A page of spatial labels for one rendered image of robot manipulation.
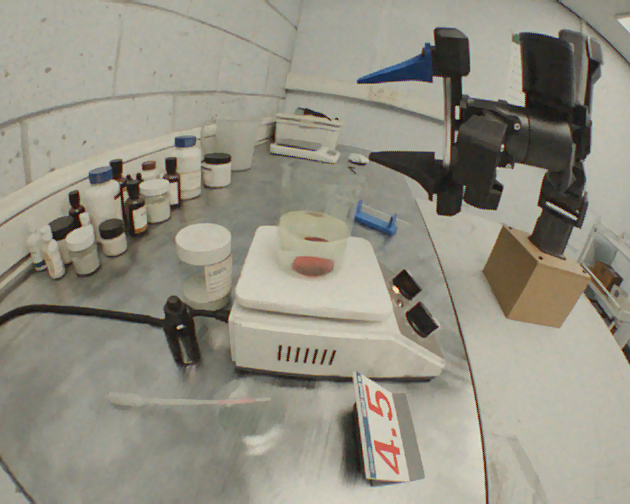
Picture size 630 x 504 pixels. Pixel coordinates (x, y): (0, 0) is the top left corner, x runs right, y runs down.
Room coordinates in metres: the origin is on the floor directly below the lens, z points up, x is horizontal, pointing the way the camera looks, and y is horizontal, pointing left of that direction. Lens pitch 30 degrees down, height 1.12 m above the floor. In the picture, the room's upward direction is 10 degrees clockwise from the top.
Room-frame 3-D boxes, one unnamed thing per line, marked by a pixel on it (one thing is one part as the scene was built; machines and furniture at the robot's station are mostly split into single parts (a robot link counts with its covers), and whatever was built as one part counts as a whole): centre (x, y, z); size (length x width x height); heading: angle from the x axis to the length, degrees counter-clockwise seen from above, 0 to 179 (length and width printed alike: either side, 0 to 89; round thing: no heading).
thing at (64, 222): (0.23, 0.38, 0.93); 0.05 x 0.05 x 0.06
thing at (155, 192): (0.40, 0.30, 0.93); 0.06 x 0.06 x 0.07
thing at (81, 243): (0.22, 0.31, 0.93); 0.05 x 0.05 x 0.05
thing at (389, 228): (0.53, -0.11, 0.92); 0.10 x 0.03 x 0.04; 59
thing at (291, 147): (1.13, 0.10, 0.92); 0.26 x 0.19 x 0.05; 85
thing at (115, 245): (0.28, 0.30, 0.92); 0.04 x 0.04 x 0.04
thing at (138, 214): (0.34, 0.30, 0.94); 0.04 x 0.04 x 0.09
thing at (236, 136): (0.79, 0.30, 0.97); 0.18 x 0.13 x 0.15; 112
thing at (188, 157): (0.53, 0.30, 0.96); 0.07 x 0.07 x 0.13
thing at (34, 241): (0.19, 0.41, 0.94); 0.03 x 0.03 x 0.08
